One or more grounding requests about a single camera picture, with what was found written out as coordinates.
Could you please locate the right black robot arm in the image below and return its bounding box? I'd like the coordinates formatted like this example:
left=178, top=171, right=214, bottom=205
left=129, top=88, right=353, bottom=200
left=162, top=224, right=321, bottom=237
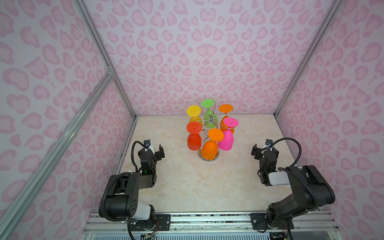
left=251, top=145, right=336, bottom=233

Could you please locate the orange wine glass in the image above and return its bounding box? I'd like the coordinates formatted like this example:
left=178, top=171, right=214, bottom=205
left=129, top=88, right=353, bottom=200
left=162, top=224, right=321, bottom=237
left=219, top=104, right=234, bottom=133
left=201, top=129, right=224, bottom=161

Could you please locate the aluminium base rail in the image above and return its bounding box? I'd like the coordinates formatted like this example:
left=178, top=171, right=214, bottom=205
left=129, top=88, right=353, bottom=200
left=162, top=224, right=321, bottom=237
left=81, top=211, right=343, bottom=240

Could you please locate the pink wine glass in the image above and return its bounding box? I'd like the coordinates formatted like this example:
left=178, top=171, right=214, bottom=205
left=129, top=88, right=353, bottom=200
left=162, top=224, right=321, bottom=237
left=218, top=117, right=239, bottom=151

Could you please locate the red wine glass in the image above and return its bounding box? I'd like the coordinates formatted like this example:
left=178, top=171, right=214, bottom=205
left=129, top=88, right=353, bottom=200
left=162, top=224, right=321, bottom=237
left=187, top=122, right=202, bottom=151

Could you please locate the chrome wire glass rack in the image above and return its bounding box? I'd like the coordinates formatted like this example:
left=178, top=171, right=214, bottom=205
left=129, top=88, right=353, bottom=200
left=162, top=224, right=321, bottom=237
left=198, top=99, right=239, bottom=162

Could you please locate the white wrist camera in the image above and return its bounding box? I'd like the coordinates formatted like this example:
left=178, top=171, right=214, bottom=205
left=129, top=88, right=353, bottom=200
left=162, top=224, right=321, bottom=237
left=144, top=140, right=152, bottom=150
left=264, top=139, right=274, bottom=149

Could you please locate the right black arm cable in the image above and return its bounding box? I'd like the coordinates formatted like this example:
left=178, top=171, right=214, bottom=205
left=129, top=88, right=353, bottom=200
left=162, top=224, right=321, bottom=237
left=263, top=137, right=320, bottom=211

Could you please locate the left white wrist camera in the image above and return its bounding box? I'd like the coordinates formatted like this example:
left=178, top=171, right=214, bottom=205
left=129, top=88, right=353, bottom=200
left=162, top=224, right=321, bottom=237
left=144, top=140, right=152, bottom=150

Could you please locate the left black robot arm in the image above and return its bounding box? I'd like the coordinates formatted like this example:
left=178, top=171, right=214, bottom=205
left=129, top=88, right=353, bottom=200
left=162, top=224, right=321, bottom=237
left=99, top=146, right=165, bottom=230

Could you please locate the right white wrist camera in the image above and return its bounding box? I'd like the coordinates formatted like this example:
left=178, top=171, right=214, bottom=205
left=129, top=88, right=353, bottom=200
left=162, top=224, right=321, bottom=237
left=264, top=139, right=274, bottom=149

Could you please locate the yellow wine glass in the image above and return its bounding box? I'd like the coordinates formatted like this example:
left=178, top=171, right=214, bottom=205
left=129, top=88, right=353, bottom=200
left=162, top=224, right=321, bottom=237
left=187, top=105, right=203, bottom=125

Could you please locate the green wine glass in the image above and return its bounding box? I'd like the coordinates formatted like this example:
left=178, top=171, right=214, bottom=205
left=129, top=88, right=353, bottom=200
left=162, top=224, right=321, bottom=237
left=201, top=99, right=218, bottom=129

